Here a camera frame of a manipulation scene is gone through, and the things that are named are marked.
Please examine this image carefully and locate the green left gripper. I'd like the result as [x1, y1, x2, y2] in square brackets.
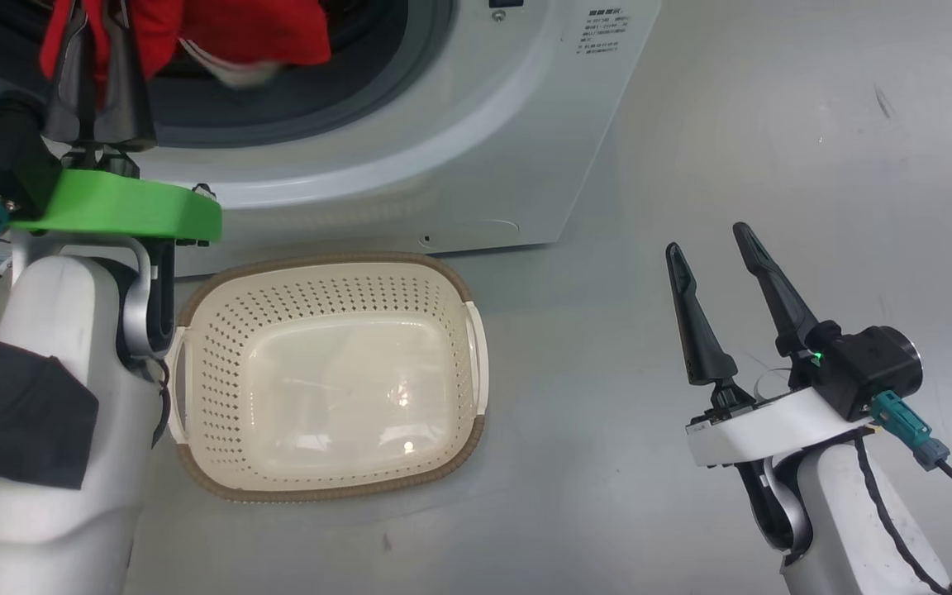
[8, 0, 223, 247]

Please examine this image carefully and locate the cream perforated laundry basket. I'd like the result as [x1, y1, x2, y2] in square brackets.
[165, 252, 492, 504]

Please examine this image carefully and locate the white washing machine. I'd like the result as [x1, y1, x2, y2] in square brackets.
[0, 0, 664, 278]

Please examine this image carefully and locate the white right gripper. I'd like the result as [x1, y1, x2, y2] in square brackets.
[664, 221, 879, 470]

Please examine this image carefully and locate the red white-striped garment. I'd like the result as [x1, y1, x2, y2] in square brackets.
[38, 0, 333, 92]

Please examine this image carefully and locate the teal plug right camera cable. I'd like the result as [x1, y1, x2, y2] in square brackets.
[869, 391, 952, 519]

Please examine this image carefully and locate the twisted black right arm cable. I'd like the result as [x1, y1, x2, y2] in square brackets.
[853, 435, 952, 595]

